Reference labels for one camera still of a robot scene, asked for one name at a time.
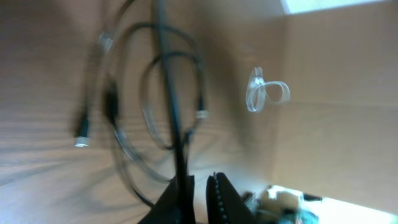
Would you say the white USB cable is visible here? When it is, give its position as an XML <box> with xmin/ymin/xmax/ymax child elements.
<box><xmin>245</xmin><ymin>66</ymin><xmax>291</xmax><ymax>113</ymax></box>

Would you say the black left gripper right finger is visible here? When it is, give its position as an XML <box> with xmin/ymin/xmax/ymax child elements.
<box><xmin>206</xmin><ymin>172</ymin><xmax>256</xmax><ymax>224</ymax></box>

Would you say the brown cardboard panel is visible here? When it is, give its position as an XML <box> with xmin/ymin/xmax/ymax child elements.
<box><xmin>272</xmin><ymin>1</ymin><xmax>397</xmax><ymax>214</ymax></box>

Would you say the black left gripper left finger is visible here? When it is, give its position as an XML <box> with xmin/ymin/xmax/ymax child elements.
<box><xmin>139</xmin><ymin>175</ymin><xmax>196</xmax><ymax>224</ymax></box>

